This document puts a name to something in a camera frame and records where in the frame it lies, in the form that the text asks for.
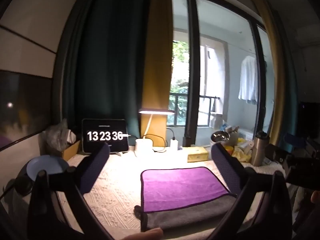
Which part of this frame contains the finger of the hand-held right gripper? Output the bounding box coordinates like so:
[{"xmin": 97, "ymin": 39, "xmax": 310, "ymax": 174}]
[{"xmin": 264, "ymin": 143, "xmax": 292, "ymax": 167}]

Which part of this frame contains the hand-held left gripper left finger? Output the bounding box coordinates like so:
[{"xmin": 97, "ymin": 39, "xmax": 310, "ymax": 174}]
[{"xmin": 27, "ymin": 143, "xmax": 113, "ymax": 240}]

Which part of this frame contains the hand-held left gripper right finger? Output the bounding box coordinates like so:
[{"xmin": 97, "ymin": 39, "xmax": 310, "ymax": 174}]
[{"xmin": 200, "ymin": 143, "xmax": 293, "ymax": 240}]

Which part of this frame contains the purple towel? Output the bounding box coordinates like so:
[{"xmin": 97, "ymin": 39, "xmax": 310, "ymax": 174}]
[{"xmin": 140, "ymin": 167, "xmax": 237, "ymax": 214}]

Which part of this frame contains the grey towel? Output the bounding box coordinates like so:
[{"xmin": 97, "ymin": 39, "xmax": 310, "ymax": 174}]
[{"xmin": 134, "ymin": 194, "xmax": 241, "ymax": 232}]

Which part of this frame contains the person's left hand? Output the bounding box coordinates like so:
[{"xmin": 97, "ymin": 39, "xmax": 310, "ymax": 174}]
[{"xmin": 119, "ymin": 227, "xmax": 164, "ymax": 240}]

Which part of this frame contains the steel tumbler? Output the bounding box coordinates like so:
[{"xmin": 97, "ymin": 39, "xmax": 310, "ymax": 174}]
[{"xmin": 251, "ymin": 131, "xmax": 270, "ymax": 167}]

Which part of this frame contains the pile of yellow packets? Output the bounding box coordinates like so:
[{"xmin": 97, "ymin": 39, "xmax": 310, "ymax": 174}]
[{"xmin": 226, "ymin": 137, "xmax": 253, "ymax": 163}]

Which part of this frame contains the cardboard box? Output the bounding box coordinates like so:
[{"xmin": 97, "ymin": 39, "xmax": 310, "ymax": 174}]
[{"xmin": 62, "ymin": 140, "xmax": 82, "ymax": 162}]

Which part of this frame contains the black tablet clock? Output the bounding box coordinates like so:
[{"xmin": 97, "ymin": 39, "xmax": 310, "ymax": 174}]
[{"xmin": 82, "ymin": 119, "xmax": 130, "ymax": 154}]

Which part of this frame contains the yellow tissue box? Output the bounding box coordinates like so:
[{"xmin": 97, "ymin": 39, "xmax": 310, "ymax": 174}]
[{"xmin": 187, "ymin": 147, "xmax": 209, "ymax": 163}]

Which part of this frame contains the metal bowl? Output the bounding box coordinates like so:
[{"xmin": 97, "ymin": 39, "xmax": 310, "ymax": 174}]
[{"xmin": 211, "ymin": 131, "xmax": 231, "ymax": 143}]

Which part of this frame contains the white patterned tablecloth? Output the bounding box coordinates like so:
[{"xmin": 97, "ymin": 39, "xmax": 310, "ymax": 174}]
[{"xmin": 55, "ymin": 145, "xmax": 289, "ymax": 240}]

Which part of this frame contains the blue plate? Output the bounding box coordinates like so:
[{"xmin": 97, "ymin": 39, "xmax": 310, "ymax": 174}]
[{"xmin": 26, "ymin": 155, "xmax": 69, "ymax": 181}]

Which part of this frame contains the white desk lamp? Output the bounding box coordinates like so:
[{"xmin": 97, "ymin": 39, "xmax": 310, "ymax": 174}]
[{"xmin": 135, "ymin": 108, "xmax": 175, "ymax": 157}]

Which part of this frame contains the black round object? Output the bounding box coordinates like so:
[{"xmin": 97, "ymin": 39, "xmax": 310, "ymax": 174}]
[{"xmin": 14, "ymin": 174, "xmax": 34, "ymax": 197}]

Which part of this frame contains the black balcony railing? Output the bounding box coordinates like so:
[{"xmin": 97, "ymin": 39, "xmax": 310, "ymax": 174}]
[{"xmin": 168, "ymin": 92, "xmax": 222, "ymax": 127}]

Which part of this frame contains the white hanging shirt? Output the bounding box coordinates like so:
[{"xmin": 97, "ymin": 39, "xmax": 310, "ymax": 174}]
[{"xmin": 238, "ymin": 55, "xmax": 259, "ymax": 104}]

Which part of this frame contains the yellow curtain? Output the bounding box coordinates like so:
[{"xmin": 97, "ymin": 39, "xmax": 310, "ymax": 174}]
[
  {"xmin": 252, "ymin": 0, "xmax": 287, "ymax": 146},
  {"xmin": 141, "ymin": 0, "xmax": 173, "ymax": 147}
]

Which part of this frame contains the dark green curtain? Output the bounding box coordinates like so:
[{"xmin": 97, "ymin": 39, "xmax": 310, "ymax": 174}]
[{"xmin": 53, "ymin": 0, "xmax": 153, "ymax": 141}]

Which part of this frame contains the black cable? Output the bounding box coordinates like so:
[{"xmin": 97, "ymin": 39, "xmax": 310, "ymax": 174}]
[{"xmin": 143, "ymin": 127, "xmax": 176, "ymax": 153}]

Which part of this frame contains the black sliding door frame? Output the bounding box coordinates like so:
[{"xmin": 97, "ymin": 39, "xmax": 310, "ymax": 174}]
[{"xmin": 172, "ymin": 0, "xmax": 272, "ymax": 147}]

